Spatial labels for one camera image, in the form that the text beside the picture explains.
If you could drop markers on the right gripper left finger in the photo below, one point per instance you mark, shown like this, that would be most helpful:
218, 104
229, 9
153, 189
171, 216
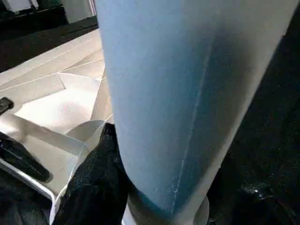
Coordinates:
98, 182

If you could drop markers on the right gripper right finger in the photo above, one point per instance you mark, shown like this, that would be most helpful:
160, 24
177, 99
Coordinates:
257, 199

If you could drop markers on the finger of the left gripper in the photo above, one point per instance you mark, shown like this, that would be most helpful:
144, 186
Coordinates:
25, 159

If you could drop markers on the white plastic table top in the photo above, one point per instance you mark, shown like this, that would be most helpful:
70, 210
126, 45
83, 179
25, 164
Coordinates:
58, 105

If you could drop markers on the white plastic table leg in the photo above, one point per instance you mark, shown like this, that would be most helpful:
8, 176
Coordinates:
164, 93

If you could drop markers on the black mat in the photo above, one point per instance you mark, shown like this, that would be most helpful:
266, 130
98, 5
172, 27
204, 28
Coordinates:
276, 105

